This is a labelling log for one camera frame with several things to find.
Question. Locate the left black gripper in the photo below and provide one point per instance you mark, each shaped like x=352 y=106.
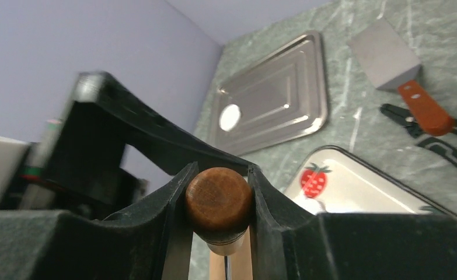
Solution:
x=76 y=165

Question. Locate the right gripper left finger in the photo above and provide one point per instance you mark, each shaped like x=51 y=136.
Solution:
x=150 y=239

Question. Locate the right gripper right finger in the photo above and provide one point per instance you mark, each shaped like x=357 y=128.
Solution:
x=290 y=243

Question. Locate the strawberry pattern white tray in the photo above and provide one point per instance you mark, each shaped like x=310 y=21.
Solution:
x=334 y=180

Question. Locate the wooden rolling pin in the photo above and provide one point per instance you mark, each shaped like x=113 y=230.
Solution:
x=219 y=205

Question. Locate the spatula with wooden handle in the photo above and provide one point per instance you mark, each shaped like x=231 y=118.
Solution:
x=391 y=65

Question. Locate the flat round dough wrapper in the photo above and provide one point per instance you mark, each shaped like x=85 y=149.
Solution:
x=229 y=117

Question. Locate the steel baking tray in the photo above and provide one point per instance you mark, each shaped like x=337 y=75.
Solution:
x=282 y=96

